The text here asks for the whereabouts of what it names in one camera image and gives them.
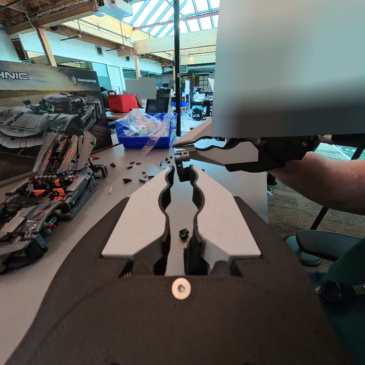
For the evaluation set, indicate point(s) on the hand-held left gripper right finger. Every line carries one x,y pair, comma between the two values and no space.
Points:
228,228

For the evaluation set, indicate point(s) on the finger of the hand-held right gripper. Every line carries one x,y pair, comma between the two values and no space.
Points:
196,134
236,154

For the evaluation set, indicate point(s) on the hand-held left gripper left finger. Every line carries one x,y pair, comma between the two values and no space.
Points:
137,228

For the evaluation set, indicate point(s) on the small toy brick beam subassembly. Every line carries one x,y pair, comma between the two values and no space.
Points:
182,171

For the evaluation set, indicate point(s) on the grey toy brick car model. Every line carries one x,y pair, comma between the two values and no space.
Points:
57,176

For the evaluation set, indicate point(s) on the person's right forearm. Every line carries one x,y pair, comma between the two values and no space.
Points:
328,182

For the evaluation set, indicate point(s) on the toy car set box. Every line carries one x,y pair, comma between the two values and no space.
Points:
42,85

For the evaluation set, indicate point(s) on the black toy brick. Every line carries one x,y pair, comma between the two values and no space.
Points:
184,233

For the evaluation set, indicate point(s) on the black office chair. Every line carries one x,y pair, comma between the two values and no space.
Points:
156,102

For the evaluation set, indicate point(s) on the blue bin with bags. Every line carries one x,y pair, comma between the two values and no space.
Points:
142,119

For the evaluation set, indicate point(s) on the red bag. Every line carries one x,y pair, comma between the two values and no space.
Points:
122,102

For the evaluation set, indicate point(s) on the wooden-edged office desk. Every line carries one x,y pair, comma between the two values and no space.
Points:
114,115

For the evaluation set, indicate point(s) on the white ceiling box unit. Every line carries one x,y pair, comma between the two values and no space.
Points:
117,8

